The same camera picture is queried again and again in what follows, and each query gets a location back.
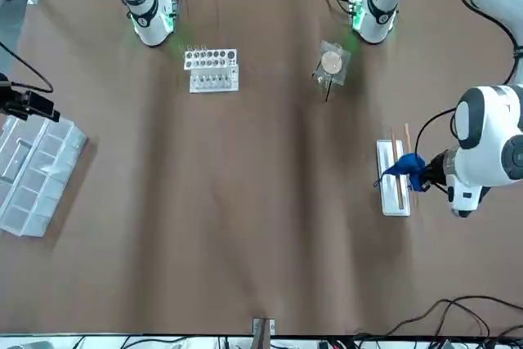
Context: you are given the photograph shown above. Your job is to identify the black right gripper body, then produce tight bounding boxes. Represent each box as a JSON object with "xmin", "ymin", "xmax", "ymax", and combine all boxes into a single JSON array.
[{"xmin": 0, "ymin": 80, "xmax": 30, "ymax": 119}]

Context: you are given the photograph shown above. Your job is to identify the black cable at table edge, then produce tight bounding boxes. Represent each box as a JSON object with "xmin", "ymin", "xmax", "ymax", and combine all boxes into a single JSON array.
[{"xmin": 358, "ymin": 294, "xmax": 523, "ymax": 342}]

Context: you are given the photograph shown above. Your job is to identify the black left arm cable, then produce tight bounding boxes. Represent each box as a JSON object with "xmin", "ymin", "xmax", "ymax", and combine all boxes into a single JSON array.
[{"xmin": 414, "ymin": 0, "xmax": 523, "ymax": 162}]

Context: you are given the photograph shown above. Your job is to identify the blue rag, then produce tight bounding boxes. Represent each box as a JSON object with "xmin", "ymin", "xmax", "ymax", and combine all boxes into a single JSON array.
[{"xmin": 372, "ymin": 152, "xmax": 428, "ymax": 193}]

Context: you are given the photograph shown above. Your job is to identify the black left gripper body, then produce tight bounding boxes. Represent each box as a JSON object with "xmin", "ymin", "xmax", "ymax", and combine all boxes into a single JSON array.
[{"xmin": 427, "ymin": 152, "xmax": 449, "ymax": 186}]

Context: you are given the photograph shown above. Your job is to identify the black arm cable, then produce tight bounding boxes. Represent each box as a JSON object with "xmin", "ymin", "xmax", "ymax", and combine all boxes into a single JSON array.
[
  {"xmin": 414, "ymin": 0, "xmax": 523, "ymax": 162},
  {"xmin": 0, "ymin": 41, "xmax": 55, "ymax": 94}
]

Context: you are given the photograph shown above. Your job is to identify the clear plastic compartment box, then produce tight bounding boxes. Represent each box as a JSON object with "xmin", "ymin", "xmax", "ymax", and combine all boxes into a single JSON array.
[{"xmin": 0, "ymin": 114, "xmax": 89, "ymax": 239}]

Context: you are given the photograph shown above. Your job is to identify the white test tube rack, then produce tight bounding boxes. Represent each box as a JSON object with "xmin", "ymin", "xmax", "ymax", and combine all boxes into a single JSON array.
[{"xmin": 181, "ymin": 43, "xmax": 241, "ymax": 94}]

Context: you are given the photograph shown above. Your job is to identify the aluminium frame post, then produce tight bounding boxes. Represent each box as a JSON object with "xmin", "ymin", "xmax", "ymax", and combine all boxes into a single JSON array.
[{"xmin": 252, "ymin": 316, "xmax": 276, "ymax": 349}]

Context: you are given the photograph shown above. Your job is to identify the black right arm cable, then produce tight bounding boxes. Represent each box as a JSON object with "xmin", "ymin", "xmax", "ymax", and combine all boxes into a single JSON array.
[{"xmin": 0, "ymin": 41, "xmax": 55, "ymax": 94}]

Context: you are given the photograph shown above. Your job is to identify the white rack with wooden rods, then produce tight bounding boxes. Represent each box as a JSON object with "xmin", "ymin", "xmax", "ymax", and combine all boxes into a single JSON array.
[{"xmin": 375, "ymin": 123, "xmax": 420, "ymax": 217}]

